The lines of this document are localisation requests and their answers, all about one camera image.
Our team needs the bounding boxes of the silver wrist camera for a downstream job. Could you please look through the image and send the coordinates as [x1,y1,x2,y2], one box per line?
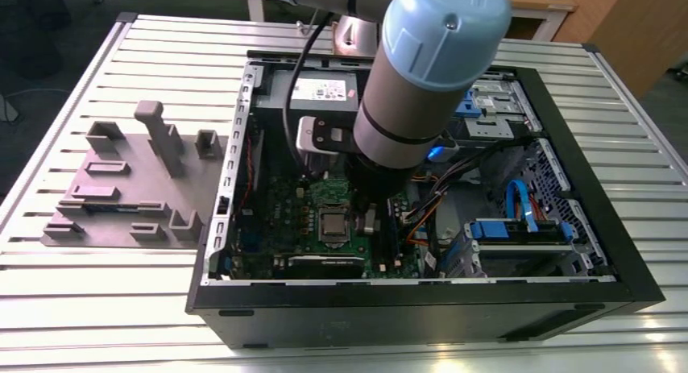
[425,143,461,164]
[295,114,357,155]

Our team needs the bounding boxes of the grey power supply unit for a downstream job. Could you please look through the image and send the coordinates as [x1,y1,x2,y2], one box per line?
[251,68,372,179]

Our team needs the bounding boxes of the black camera cable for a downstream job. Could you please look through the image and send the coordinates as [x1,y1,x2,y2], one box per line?
[281,12,337,179]

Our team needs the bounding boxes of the black graphics card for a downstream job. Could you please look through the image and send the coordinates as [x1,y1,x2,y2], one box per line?
[271,253,368,280]

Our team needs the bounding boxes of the orange data cable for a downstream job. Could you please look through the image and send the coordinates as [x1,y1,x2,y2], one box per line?
[403,222,432,247]

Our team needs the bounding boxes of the green motherboard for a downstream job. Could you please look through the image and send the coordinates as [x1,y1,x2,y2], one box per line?
[225,169,425,280]

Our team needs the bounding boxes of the coloured disk power wire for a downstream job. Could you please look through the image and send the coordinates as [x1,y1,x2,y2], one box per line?
[513,189,552,226]

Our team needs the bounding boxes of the hard disk in blue carrier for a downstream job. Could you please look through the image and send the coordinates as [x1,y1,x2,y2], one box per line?
[465,219,575,246]

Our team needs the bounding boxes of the blue data wire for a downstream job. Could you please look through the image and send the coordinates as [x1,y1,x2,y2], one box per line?
[505,179,541,234]

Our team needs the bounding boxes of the black chair base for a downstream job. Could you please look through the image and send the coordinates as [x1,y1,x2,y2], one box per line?
[664,57,688,83]

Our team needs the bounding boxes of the coloured fan wire bundle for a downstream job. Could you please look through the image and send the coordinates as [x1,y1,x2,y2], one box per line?
[239,135,260,216]

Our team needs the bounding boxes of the wooden desk white frame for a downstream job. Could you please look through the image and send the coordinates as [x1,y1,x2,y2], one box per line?
[80,0,580,42]

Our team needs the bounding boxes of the blue plastic drive bracket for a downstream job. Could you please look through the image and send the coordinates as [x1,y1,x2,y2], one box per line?
[453,89,484,119]

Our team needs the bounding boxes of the dark RAM stick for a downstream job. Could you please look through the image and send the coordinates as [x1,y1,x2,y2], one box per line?
[80,203,147,214]

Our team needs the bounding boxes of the blue plastic strips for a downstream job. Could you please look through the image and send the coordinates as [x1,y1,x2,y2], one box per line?
[436,226,460,278]

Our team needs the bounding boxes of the white floor cable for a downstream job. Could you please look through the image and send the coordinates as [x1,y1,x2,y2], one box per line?
[0,87,75,126]

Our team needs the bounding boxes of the wooden cabinet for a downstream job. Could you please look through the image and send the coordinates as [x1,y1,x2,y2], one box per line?
[556,0,688,102]

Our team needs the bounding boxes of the silver drive cage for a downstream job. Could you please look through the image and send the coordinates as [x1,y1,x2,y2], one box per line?
[445,68,543,161]

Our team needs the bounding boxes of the black PC case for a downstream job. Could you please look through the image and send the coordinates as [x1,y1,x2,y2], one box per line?
[185,48,668,350]

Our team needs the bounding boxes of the grey parts rack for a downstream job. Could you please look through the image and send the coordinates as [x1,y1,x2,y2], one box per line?
[40,100,227,249]

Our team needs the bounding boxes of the CPU with silver top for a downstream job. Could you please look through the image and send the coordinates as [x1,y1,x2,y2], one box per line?
[321,212,347,234]

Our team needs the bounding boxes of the silver disk bay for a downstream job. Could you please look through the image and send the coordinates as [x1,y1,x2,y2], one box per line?
[460,218,613,278]

